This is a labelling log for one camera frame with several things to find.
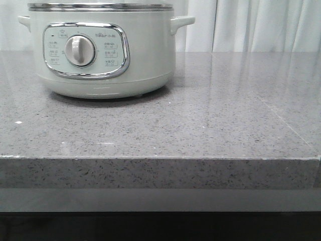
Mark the white curtain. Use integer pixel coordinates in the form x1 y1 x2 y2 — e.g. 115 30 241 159
1 1 320 52

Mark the pale green electric cooking pot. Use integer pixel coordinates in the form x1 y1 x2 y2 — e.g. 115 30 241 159
32 16 195 99

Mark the glass pot lid with knob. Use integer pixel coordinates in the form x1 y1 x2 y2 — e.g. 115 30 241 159
27 3 174 12

